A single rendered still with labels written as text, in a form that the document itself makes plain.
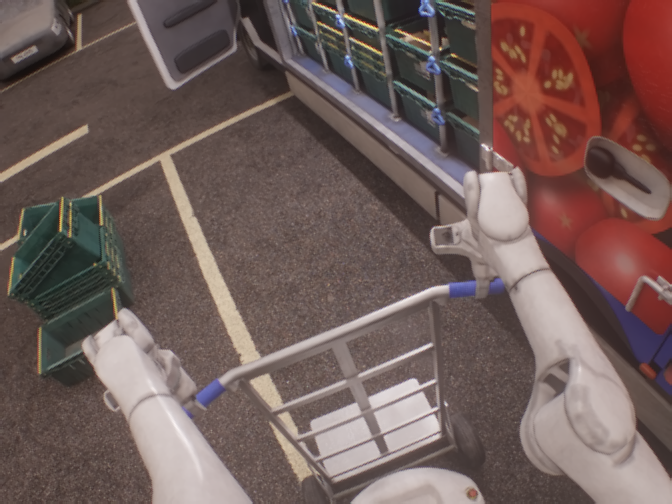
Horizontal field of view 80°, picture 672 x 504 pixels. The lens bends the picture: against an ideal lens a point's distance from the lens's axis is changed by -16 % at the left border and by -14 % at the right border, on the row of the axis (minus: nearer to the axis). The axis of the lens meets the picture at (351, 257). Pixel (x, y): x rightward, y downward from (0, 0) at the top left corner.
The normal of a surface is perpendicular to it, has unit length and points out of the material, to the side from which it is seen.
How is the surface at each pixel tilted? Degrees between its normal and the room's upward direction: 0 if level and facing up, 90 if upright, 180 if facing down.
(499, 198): 2
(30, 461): 0
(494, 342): 0
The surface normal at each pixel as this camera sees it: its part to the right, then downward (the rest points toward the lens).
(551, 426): -0.94, -0.24
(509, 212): -0.12, -0.51
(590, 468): -0.63, 0.40
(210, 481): 0.54, -0.80
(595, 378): 0.29, -0.76
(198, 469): 0.35, -0.89
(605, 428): 0.19, -0.47
